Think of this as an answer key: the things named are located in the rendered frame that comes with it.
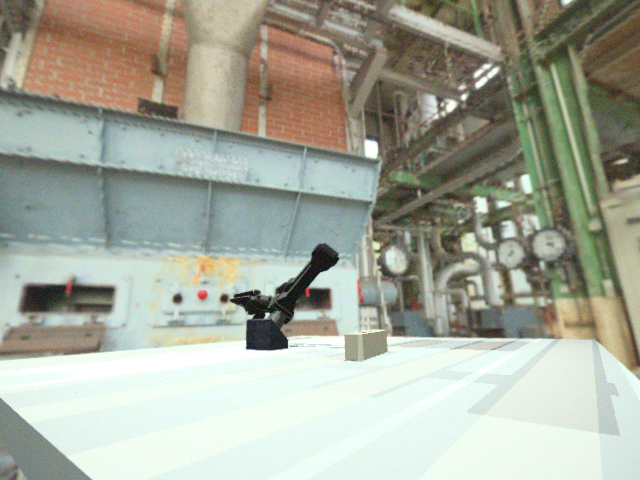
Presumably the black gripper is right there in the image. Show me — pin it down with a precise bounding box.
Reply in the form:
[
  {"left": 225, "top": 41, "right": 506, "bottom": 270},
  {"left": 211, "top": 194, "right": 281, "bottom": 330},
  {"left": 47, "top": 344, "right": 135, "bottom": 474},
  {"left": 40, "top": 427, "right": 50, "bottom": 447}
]
[{"left": 230, "top": 289, "right": 274, "bottom": 315}]

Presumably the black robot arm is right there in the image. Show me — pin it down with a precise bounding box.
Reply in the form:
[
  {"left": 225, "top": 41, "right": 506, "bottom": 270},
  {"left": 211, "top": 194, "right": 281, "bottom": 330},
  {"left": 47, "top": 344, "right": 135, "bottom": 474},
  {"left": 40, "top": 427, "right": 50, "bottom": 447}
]
[{"left": 252, "top": 243, "right": 339, "bottom": 329}]

